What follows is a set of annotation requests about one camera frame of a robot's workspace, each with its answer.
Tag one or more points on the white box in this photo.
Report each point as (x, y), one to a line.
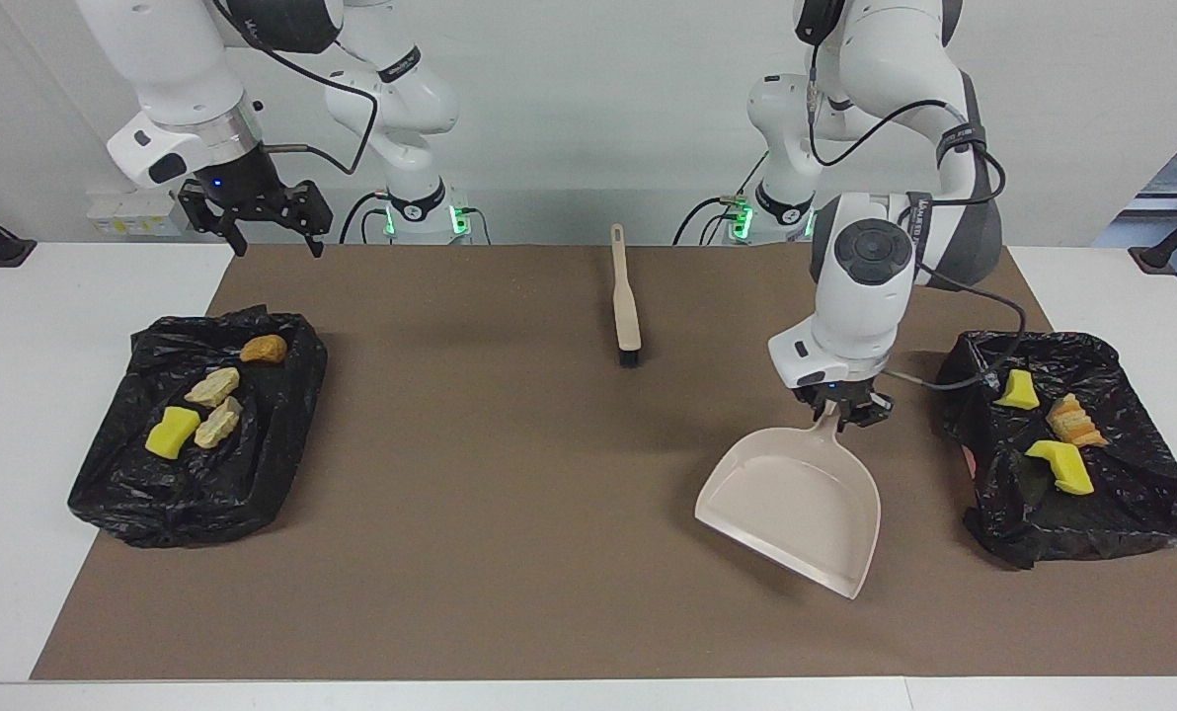
(115, 219)

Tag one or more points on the large yellow sponge piece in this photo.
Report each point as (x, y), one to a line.
(172, 433)

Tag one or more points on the beige hand brush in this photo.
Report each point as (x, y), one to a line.
(627, 306)

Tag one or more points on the green-topped yellow sponge piece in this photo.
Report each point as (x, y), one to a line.
(1064, 462)

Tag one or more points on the brown paper table mat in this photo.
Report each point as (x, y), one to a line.
(450, 592)

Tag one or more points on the small notched yellow sponge piece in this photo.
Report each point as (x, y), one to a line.
(1019, 391)

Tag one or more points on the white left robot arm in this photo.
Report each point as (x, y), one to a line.
(865, 276)

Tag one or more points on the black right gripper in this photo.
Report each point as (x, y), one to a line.
(253, 193)

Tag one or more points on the pink bin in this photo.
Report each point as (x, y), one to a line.
(967, 458)

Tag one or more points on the small croissant pastry piece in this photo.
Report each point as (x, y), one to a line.
(218, 425)
(213, 387)

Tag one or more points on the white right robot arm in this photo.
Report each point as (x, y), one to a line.
(184, 79)

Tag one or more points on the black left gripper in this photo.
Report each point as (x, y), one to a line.
(865, 403)

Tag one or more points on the orange striped croissant roll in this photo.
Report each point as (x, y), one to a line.
(1072, 420)

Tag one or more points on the brown bread nugget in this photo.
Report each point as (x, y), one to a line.
(264, 349)

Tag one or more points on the black trash bag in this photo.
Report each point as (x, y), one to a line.
(1062, 513)
(253, 474)

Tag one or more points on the beige plastic dustpan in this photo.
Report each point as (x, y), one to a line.
(796, 504)

